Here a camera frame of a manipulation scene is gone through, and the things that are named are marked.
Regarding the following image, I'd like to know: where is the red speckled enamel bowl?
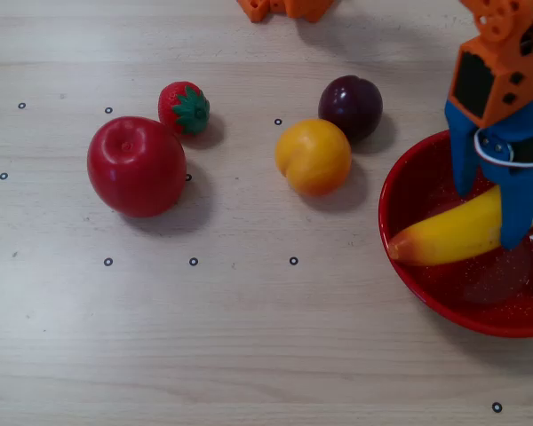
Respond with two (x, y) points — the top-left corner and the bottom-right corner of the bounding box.
(377, 129), (533, 339)

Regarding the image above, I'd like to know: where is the yellow plastic toy banana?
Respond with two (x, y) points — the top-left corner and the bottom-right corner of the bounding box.
(386, 172), (533, 267)

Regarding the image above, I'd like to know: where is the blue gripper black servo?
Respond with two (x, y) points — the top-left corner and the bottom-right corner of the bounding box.
(443, 91), (533, 251)

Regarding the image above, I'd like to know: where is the red plastic toy apple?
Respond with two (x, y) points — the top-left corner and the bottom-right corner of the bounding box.
(86, 115), (188, 218)

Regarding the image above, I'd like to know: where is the dark purple toy plum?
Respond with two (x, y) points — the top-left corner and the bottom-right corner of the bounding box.
(317, 75), (384, 142)

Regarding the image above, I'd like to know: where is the yellow orange toy peach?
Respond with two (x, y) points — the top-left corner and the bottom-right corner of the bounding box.
(274, 117), (353, 197)

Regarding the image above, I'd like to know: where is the red plastic toy strawberry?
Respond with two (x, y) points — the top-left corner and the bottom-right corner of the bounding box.
(157, 81), (211, 137)

